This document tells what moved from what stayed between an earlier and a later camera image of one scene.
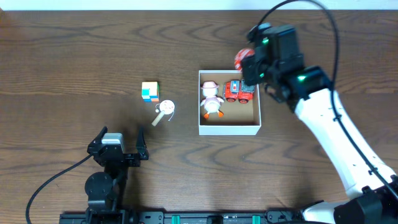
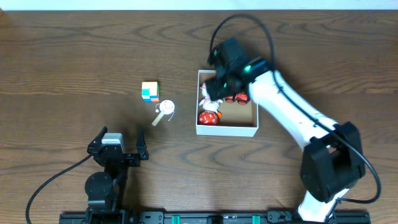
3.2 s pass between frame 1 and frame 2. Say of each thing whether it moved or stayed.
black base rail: stayed
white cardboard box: stayed
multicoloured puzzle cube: stayed
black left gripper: stayed
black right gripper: moved
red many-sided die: moved
